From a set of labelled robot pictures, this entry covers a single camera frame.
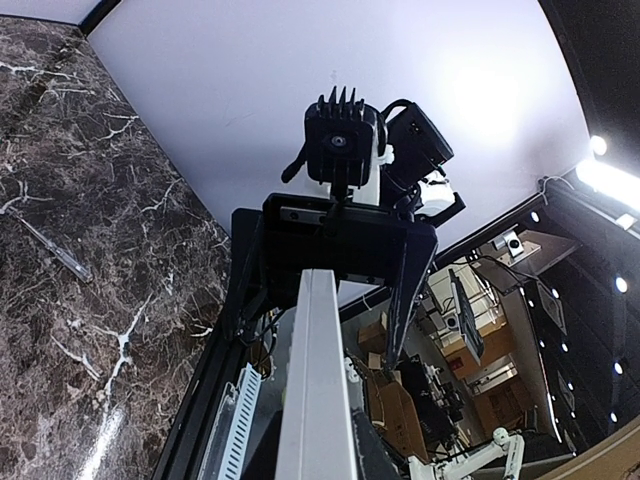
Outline white slotted cable duct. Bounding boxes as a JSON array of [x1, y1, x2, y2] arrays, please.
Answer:
[[197, 363, 262, 480]]

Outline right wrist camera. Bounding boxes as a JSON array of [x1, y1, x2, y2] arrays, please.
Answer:
[[281, 87, 388, 202]]

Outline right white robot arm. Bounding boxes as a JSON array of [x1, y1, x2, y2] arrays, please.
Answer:
[[221, 89, 464, 369]]

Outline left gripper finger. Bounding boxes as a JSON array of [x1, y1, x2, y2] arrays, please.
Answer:
[[351, 409, 395, 480]]

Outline clear pen screwdriver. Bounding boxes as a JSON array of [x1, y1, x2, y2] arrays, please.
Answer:
[[6, 209, 93, 283]]

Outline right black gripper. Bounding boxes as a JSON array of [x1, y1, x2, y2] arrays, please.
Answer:
[[222, 193, 438, 372]]

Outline white remote green buttons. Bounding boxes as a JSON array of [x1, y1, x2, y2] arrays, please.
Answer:
[[275, 269, 358, 479]]

